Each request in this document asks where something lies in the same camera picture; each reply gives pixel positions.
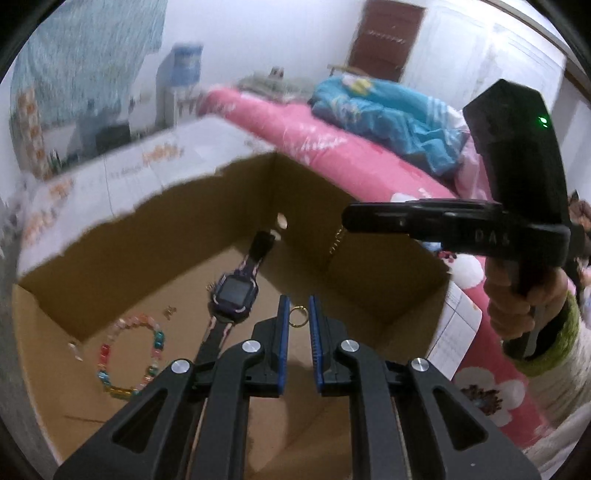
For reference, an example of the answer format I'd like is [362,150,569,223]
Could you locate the white panelled door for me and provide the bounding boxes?
[416,0,570,139]

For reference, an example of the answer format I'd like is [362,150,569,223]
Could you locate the blue water bottle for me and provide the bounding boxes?
[172,42,204,88]

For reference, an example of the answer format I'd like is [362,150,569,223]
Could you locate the grey green blanket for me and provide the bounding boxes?
[235,73,319,100]

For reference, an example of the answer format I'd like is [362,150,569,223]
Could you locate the orange floral cloth strip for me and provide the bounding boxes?
[11,88,54,182]

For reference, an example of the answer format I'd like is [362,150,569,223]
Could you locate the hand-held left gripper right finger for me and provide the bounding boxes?
[309,295,541,480]

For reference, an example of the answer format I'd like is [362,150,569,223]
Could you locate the purple smartwatch with black strap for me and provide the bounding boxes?
[191,231,277,384]

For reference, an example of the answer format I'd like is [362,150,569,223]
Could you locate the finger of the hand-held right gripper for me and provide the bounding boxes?
[342,199,445,241]

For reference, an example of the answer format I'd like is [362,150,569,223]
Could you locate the blue printed blanket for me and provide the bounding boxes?
[309,76,469,178]

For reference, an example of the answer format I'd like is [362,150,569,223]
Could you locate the brown cardboard box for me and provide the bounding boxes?
[11,151,451,480]

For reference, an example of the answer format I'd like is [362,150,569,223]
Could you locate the person's right forearm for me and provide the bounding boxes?
[502,286,591,446]

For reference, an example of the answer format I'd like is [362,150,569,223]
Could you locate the light blue lace curtain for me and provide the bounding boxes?
[9,0,167,134]

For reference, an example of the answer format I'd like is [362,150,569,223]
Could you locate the brown wooden door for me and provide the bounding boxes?
[346,0,426,84]

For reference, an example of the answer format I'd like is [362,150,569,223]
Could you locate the person's right hand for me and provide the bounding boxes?
[484,257,570,342]

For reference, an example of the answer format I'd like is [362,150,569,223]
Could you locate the colourful bead bracelet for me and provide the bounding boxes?
[96,315,166,400]

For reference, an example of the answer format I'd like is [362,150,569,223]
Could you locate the white water dispenser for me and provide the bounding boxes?
[154,60,204,131]

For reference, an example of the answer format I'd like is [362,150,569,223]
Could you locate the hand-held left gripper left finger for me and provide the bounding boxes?
[53,295,291,480]

